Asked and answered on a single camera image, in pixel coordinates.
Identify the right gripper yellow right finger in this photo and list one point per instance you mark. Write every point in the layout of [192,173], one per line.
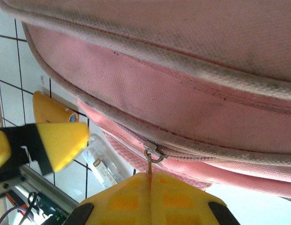
[182,204]

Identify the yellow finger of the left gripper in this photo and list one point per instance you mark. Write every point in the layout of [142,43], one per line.
[61,143]
[1,150]

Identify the clear plastic package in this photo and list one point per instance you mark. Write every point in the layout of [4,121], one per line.
[100,161]

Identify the long aluminium mounting rail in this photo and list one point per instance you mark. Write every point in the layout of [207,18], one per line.
[42,185]

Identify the pink school backpack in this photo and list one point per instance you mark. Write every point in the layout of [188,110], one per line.
[182,82]

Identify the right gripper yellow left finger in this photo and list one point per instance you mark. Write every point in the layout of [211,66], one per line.
[121,204]

